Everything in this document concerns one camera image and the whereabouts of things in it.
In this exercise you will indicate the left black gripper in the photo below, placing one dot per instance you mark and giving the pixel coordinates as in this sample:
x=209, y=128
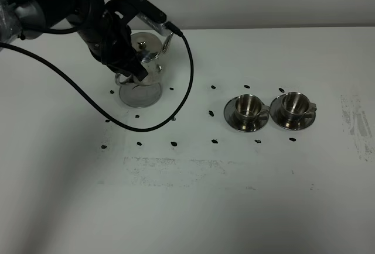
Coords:
x=103, y=36

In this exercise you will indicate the stainless steel teapot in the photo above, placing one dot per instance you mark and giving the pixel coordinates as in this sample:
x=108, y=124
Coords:
x=150, y=53

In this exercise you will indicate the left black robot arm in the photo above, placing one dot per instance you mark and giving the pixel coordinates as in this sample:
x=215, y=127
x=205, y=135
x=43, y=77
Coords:
x=28, y=19

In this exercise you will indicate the teapot steel saucer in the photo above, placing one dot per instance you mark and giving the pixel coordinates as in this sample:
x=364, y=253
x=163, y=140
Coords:
x=140, y=96

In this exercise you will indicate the left cup steel saucer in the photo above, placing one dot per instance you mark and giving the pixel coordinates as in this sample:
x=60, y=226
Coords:
x=243, y=126

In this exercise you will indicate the cup steel saucer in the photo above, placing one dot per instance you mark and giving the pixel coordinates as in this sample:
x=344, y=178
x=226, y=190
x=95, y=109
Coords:
x=243, y=126
x=280, y=120

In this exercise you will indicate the left steel teacup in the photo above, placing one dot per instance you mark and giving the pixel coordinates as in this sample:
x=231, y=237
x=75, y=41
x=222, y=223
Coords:
x=248, y=107

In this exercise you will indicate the steel teacup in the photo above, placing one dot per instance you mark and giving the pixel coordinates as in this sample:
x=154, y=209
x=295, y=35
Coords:
x=295, y=106
x=248, y=107

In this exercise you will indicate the right cup steel saucer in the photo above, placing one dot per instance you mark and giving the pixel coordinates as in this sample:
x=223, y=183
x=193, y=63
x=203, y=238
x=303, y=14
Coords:
x=280, y=120

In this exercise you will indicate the right steel teacup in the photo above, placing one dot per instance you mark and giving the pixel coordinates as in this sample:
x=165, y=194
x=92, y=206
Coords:
x=295, y=106

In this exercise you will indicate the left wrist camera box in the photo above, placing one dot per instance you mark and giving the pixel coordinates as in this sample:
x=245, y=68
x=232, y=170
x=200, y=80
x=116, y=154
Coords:
x=126, y=10

